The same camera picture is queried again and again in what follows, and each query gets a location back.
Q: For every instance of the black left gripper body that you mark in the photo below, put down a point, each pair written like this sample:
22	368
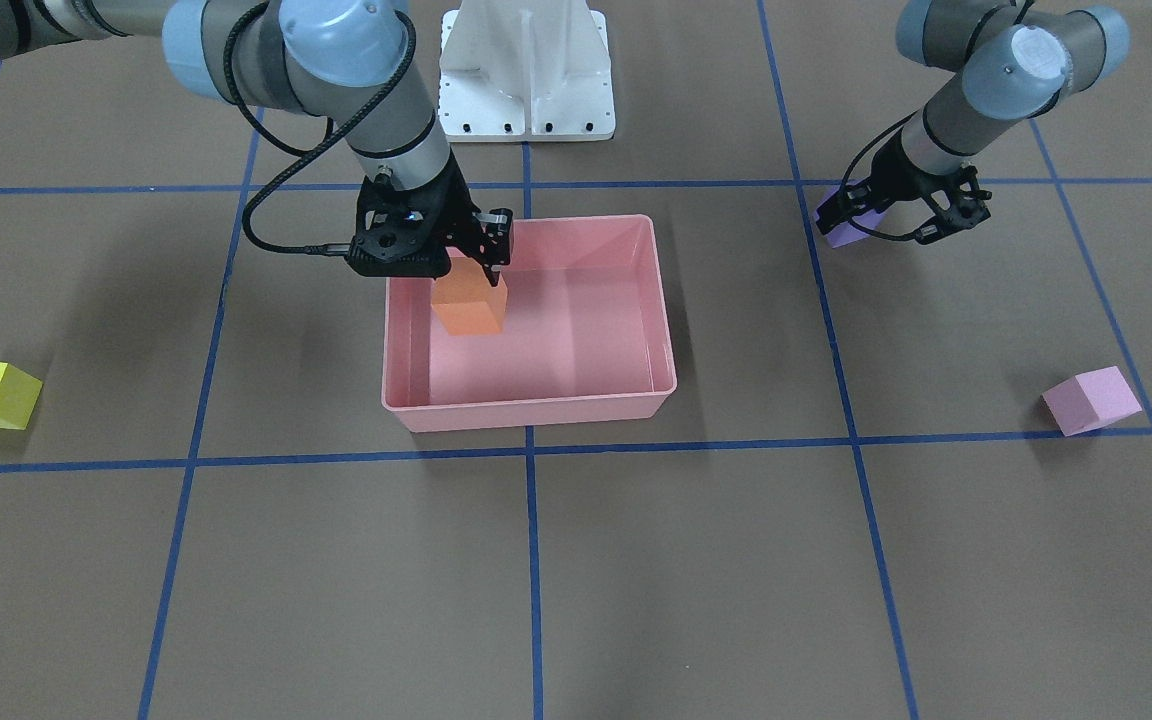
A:
904	178

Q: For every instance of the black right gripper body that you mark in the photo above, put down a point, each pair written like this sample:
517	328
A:
458	223

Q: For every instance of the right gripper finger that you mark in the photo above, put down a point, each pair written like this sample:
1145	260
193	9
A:
492	269

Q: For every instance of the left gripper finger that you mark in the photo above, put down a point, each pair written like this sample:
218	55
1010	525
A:
836	209

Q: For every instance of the orange foam block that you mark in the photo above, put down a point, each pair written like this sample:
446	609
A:
466	302

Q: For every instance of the purple foam block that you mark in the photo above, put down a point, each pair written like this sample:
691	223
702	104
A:
846	232

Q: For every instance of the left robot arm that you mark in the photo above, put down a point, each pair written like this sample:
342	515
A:
1007	63

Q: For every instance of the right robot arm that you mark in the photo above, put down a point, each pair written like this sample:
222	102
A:
309	76

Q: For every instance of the pink plastic bin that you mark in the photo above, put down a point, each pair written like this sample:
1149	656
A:
585	336

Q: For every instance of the pink foam block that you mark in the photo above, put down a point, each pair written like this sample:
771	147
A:
1091	401

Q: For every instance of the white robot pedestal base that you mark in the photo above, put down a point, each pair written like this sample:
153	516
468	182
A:
525	71

